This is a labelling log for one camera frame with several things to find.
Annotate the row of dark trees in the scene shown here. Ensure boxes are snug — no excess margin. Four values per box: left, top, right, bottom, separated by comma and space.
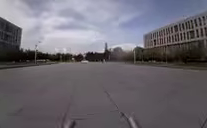
0, 48, 105, 64

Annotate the grey paved slab ground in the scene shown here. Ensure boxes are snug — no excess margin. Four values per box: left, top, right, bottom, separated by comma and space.
0, 61, 207, 128

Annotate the short pale pole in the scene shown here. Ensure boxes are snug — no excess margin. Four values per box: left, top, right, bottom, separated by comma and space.
132, 49, 137, 65

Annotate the dark many-windowed building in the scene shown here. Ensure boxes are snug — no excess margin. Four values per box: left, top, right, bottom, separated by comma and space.
0, 11, 23, 53

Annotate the robot's own part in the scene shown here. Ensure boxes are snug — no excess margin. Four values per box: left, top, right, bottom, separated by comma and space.
125, 114, 140, 128
62, 119, 77, 128

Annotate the pale long many-windowed building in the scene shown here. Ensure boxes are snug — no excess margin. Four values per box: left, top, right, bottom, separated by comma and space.
143, 9, 207, 52

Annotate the dark verge strip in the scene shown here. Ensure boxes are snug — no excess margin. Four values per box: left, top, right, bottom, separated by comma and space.
134, 61, 207, 72

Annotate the pale lamp pole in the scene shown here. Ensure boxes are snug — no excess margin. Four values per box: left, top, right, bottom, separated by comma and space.
33, 40, 43, 65

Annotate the row of bare trees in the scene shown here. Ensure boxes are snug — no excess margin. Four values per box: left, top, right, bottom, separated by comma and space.
105, 31, 207, 65

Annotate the distant slim tower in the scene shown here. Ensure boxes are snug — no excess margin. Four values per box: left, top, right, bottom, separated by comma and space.
104, 42, 110, 53

